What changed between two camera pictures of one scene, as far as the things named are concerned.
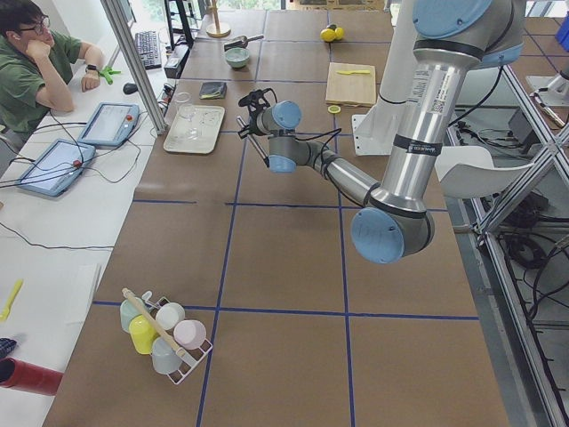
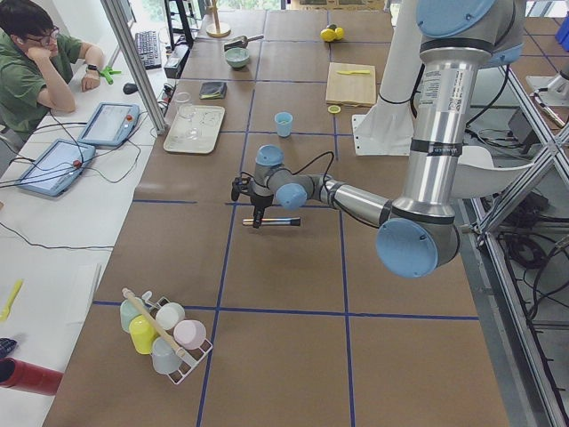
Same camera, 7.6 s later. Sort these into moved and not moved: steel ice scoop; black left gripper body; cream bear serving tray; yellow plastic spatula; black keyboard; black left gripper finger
Moved: black left gripper body; black left gripper finger
Not moved: yellow plastic spatula; steel ice scoop; black keyboard; cream bear serving tray
